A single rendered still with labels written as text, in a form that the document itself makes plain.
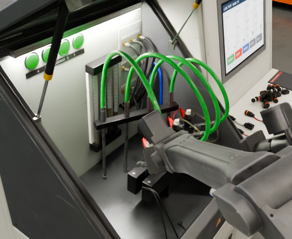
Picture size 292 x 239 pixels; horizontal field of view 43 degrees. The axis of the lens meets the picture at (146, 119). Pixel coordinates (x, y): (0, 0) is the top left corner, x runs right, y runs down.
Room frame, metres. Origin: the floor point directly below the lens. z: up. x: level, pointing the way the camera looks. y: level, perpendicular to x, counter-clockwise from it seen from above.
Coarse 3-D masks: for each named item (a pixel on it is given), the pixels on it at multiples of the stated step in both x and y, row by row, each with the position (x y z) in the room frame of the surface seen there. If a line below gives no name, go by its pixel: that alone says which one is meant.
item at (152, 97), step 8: (112, 56) 0.99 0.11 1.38; (128, 56) 0.91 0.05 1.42; (104, 64) 1.02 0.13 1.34; (136, 64) 0.88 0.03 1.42; (104, 72) 1.03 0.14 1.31; (104, 80) 1.04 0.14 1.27; (144, 80) 0.83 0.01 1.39; (104, 88) 1.05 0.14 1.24; (104, 96) 1.05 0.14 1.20; (152, 96) 0.80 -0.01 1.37; (104, 104) 1.05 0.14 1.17; (160, 112) 0.77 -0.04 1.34
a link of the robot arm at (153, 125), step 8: (152, 112) 0.67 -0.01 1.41; (144, 120) 0.66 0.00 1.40; (152, 120) 0.65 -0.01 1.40; (160, 120) 0.65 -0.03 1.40; (144, 128) 0.66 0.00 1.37; (152, 128) 0.64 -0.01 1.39; (160, 128) 0.64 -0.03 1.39; (168, 128) 0.64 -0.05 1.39; (152, 136) 0.64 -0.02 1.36; (160, 136) 0.63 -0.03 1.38; (168, 136) 0.63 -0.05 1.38; (160, 160) 0.56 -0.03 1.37; (160, 168) 0.58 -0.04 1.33
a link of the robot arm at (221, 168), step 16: (160, 144) 0.58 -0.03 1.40; (176, 144) 0.53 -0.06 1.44; (192, 144) 0.48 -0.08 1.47; (208, 144) 0.46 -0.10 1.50; (176, 160) 0.50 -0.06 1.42; (192, 160) 0.43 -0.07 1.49; (208, 160) 0.39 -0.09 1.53; (224, 160) 0.36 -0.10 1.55; (240, 160) 0.34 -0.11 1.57; (256, 160) 0.32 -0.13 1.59; (272, 160) 0.33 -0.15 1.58; (192, 176) 0.46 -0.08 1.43; (208, 176) 0.38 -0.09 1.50; (224, 176) 0.33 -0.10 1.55; (240, 176) 0.31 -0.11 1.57; (224, 192) 0.29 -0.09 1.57; (224, 208) 0.28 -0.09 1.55; (240, 208) 0.25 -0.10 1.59; (240, 224) 0.25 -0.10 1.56; (256, 224) 0.24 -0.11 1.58
